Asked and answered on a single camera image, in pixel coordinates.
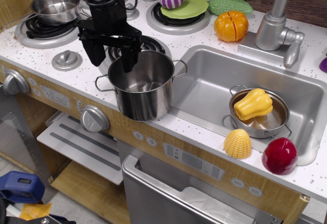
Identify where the red apple toy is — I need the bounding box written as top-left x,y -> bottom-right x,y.
262,137 -> 298,176

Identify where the silver dishwasher door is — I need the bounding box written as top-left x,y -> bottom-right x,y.
122,155 -> 282,223

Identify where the yellow squash toy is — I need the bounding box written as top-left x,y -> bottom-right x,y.
234,88 -> 273,121

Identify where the green bitter gourd toy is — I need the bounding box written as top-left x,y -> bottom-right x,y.
208,0 -> 253,16

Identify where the silver oven knob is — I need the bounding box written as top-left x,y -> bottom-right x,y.
80,105 -> 110,133
3,69 -> 30,95

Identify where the front stove burner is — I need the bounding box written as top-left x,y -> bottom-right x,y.
98,35 -> 172,74

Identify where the blue clamp tool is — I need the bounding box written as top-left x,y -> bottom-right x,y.
1,171 -> 45,204

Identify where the green plastic plate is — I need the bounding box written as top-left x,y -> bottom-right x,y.
160,0 -> 208,19

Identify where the silver oven knob left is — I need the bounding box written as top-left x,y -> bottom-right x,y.
3,69 -> 30,95

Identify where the open silver oven door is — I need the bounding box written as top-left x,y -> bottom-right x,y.
1,88 -> 56,204

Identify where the yellow cloth on floor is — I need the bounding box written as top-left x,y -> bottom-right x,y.
19,203 -> 52,220

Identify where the white oven rack shelf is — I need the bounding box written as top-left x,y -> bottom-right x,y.
37,112 -> 123,185

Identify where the orange pumpkin toy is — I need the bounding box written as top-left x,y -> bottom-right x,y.
214,11 -> 249,42

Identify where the silver countertop knob front left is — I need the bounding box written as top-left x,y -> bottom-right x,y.
52,50 -> 82,71

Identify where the silver toy faucet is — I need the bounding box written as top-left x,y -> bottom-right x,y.
238,0 -> 305,68

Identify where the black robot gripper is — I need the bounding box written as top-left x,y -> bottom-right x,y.
75,0 -> 142,73

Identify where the back right stove burner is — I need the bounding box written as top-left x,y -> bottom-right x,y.
146,3 -> 210,35

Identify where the small steel pot in sink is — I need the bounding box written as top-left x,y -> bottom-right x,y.
229,86 -> 290,138

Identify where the steel saucepan with long handle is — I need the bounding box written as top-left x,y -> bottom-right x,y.
1,0 -> 81,31

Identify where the silver oven knob right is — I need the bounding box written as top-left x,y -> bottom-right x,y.
80,105 -> 110,133

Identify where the tall stainless steel pot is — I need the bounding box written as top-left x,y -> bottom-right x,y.
95,50 -> 177,121

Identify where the yellow corn toy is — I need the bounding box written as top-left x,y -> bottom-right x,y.
223,129 -> 252,159

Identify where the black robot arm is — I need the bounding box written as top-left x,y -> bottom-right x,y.
75,0 -> 142,72

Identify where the back left stove burner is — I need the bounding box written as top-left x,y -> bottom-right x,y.
15,14 -> 79,49

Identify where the purple toy at right edge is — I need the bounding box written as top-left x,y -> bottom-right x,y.
319,58 -> 327,73

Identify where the dishwasher control panel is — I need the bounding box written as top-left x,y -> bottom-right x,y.
163,142 -> 225,181

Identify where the silver toy sink basin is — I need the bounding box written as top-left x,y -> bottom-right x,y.
170,45 -> 326,165

